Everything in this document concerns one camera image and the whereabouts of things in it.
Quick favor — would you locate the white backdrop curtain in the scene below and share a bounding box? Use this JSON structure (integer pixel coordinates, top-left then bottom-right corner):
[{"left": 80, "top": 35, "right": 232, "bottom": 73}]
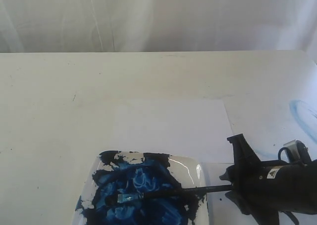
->
[{"left": 0, "top": 0, "right": 317, "bottom": 54}]

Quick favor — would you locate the white paint palette plate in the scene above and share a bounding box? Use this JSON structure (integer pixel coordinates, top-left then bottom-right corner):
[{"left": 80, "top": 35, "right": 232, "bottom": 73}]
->
[{"left": 72, "top": 151, "right": 209, "bottom": 225}]

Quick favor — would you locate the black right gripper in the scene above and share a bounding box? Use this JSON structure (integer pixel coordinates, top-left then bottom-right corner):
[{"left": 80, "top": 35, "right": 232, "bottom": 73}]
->
[{"left": 225, "top": 133, "right": 317, "bottom": 225}]

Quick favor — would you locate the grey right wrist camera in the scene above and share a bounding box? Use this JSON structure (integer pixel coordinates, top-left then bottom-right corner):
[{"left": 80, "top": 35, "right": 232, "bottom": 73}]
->
[{"left": 284, "top": 140, "right": 312, "bottom": 165}]

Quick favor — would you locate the black paintbrush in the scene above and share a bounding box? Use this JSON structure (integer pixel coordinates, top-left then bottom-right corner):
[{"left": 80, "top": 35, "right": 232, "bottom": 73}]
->
[{"left": 105, "top": 185, "right": 233, "bottom": 206}]

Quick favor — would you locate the white paper sheet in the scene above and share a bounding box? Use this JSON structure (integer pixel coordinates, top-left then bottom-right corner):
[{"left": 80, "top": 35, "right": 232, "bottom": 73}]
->
[{"left": 110, "top": 99, "right": 233, "bottom": 163}]

